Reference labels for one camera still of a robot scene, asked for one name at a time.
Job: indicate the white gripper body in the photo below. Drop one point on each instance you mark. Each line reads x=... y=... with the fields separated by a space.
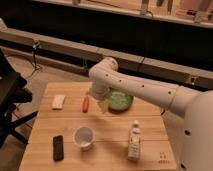
x=99 y=91

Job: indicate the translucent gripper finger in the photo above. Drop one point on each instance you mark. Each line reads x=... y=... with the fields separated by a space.
x=104 y=105

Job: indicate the orange pepper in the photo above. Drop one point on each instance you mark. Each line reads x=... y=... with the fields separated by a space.
x=85 y=104

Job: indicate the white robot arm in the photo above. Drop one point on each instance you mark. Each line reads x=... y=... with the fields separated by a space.
x=195 y=107

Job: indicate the white sponge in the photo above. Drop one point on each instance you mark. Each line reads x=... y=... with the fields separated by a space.
x=58 y=102

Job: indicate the green bowl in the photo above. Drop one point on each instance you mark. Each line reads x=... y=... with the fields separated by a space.
x=118 y=100

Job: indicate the white cup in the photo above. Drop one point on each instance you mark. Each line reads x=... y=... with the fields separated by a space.
x=84 y=137

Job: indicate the white bottle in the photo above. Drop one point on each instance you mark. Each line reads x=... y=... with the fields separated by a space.
x=134 y=147

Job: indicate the black rectangular block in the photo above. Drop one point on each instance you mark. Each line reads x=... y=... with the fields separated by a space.
x=58 y=150

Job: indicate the black tripod stand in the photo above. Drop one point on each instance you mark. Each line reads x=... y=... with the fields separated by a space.
x=12 y=90

